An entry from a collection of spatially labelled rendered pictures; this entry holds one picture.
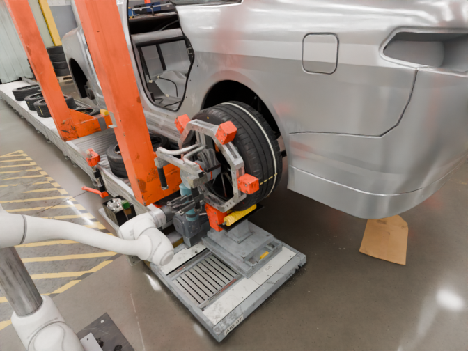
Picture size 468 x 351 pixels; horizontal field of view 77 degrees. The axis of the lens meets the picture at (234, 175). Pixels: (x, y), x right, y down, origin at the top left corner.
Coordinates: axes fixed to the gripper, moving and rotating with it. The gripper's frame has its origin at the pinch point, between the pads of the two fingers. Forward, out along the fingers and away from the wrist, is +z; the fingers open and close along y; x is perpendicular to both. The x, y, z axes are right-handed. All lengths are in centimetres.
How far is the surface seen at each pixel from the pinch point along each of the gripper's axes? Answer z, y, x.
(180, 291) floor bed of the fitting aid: -14, -18, -75
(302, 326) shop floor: 25, 51, -83
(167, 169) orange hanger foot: 17, -62, -12
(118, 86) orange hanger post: -2, -59, 51
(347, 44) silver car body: 45, 52, 68
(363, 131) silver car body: 46, 63, 35
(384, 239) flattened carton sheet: 127, 53, -82
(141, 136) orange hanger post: 4, -59, 18
